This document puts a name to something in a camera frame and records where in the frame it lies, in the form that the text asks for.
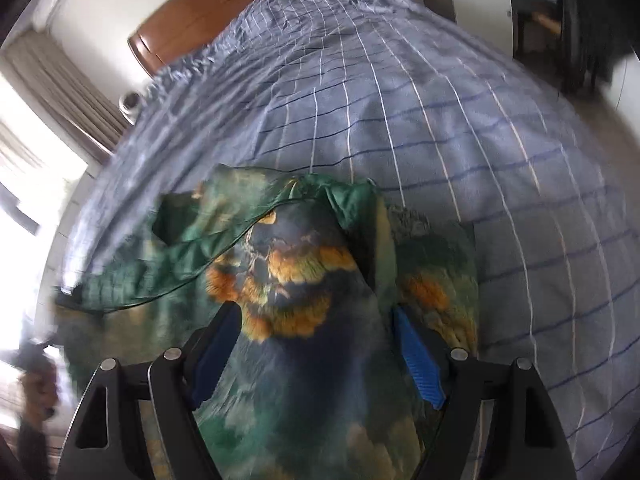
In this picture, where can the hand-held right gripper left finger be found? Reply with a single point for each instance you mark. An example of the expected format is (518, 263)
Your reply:
(220, 355)

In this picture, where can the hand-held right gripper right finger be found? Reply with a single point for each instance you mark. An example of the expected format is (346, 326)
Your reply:
(420, 360)

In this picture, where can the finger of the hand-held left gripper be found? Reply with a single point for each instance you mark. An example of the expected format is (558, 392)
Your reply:
(67, 296)

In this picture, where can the green printed jacket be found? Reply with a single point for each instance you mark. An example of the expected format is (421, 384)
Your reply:
(300, 360)

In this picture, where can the person's left forearm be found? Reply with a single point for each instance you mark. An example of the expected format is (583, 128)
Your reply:
(32, 450)

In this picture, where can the person's left hand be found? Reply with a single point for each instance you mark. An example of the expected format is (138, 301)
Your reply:
(37, 395)

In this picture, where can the white round device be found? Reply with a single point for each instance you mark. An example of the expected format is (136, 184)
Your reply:
(130, 105)

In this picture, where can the beige curtain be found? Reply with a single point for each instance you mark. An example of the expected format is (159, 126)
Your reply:
(60, 85)

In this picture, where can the blue plaid bed sheet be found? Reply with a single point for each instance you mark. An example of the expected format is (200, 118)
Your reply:
(425, 135)

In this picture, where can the wooden headboard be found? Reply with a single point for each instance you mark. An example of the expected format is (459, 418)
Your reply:
(225, 10)

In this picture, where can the white drawer cabinet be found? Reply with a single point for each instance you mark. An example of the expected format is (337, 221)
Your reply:
(480, 0)

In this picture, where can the black chair with dark cloth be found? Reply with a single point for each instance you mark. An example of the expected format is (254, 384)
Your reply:
(600, 10)

